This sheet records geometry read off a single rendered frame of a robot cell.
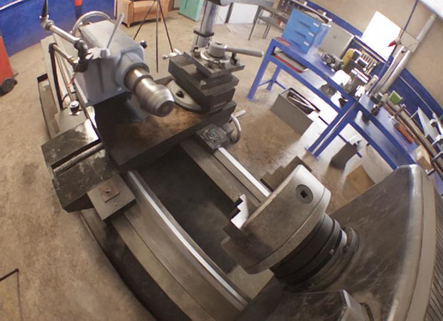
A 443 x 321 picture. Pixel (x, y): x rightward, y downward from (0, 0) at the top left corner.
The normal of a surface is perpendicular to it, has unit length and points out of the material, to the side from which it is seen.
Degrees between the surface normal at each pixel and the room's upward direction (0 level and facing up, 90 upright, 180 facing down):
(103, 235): 0
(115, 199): 0
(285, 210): 23
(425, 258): 0
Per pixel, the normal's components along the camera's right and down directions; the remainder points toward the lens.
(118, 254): 0.25, -0.58
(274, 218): -0.18, -0.22
